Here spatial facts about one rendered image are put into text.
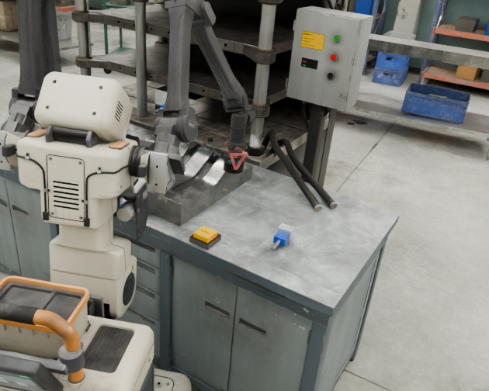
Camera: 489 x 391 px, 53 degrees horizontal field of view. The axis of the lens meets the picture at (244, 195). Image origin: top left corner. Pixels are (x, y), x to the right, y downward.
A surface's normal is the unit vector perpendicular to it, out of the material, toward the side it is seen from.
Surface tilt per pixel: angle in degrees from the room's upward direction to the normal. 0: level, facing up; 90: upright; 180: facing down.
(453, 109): 92
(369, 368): 1
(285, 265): 0
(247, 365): 90
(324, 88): 90
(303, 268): 0
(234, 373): 90
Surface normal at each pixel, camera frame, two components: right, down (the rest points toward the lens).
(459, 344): 0.07, -0.88
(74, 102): -0.06, -0.25
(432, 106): -0.42, 0.45
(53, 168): -0.15, 0.33
